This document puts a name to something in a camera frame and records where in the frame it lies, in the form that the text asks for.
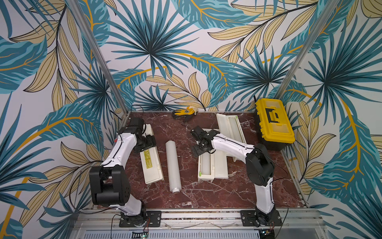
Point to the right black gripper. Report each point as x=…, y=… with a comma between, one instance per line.
x=198, y=145

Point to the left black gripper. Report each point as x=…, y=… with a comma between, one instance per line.
x=151, y=143

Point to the white wrap dispenser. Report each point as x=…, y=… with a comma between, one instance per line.
x=224, y=127
x=151, y=166
x=218, y=167

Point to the long plastic wrap roll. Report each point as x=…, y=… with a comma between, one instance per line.
x=173, y=167

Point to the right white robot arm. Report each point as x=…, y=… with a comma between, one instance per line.
x=259, y=166

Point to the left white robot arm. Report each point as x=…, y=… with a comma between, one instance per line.
x=109, y=182

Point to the yellow black work glove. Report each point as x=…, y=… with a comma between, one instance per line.
x=185, y=114

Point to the yellow black toolbox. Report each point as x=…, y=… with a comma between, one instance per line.
x=272, y=124

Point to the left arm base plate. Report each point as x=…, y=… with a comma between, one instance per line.
x=151, y=219

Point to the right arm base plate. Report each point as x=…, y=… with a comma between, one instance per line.
x=256, y=218

